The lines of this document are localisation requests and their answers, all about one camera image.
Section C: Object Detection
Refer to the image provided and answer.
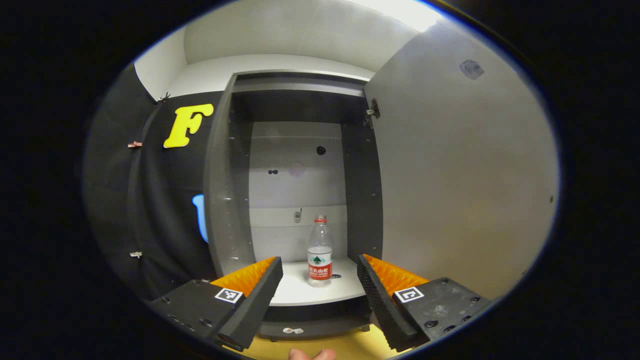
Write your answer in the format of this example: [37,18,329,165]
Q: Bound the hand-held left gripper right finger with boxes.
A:
[356,253,497,353]

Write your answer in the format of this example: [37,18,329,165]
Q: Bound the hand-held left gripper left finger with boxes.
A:
[148,256,284,352]

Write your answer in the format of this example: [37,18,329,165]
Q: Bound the clear plastic bottle red label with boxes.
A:
[307,215,334,288]

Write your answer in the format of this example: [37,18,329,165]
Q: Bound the grey cabinet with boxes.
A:
[202,70,386,342]

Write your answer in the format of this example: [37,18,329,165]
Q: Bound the beige cabinet door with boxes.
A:
[362,20,560,301]

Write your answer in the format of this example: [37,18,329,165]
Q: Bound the metal door hinge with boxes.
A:
[365,97,382,128]

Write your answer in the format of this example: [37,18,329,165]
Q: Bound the black backdrop cloth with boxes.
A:
[82,62,223,301]

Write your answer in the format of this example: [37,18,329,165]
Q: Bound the long ceiling light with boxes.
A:
[350,0,446,32]

